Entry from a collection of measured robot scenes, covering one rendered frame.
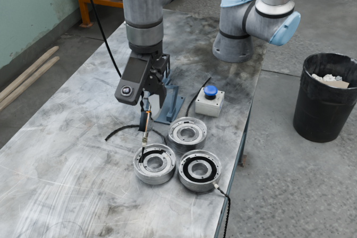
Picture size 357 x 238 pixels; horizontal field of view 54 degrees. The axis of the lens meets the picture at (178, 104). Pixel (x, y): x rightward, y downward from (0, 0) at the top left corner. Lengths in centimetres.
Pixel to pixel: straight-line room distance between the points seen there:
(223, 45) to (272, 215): 91
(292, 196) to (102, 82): 115
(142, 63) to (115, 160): 31
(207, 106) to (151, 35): 38
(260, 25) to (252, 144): 107
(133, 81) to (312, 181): 145
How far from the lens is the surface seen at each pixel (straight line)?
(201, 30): 146
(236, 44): 124
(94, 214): 84
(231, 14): 119
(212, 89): 101
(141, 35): 69
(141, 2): 66
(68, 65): 278
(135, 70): 72
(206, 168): 88
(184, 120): 97
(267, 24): 112
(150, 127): 84
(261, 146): 208
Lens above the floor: 150
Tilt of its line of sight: 41 degrees down
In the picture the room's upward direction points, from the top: straight up
